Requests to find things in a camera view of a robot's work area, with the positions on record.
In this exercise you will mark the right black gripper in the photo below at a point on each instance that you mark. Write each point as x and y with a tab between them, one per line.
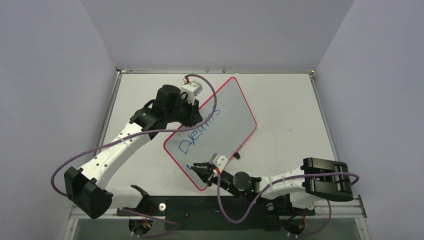
210	174

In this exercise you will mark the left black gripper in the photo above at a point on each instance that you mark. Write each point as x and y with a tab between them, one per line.
194	116

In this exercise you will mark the pink-framed whiteboard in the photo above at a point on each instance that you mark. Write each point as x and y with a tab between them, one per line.
230	123

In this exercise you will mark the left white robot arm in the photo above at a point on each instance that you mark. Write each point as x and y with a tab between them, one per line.
87	186

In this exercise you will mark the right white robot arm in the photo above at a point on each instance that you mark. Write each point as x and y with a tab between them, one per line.
314	180

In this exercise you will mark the black whiteboard clip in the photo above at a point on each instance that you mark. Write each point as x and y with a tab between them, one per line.
237	155

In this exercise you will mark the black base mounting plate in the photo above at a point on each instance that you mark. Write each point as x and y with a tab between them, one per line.
202	213

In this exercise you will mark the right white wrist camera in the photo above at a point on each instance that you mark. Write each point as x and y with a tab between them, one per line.
218	161

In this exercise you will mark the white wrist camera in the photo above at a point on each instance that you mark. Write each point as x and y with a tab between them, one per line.
190	90
218	161

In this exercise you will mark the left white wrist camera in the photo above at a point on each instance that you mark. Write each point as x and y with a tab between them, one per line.
190	90

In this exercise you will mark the aluminium front rail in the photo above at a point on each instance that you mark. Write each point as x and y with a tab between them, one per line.
340	210

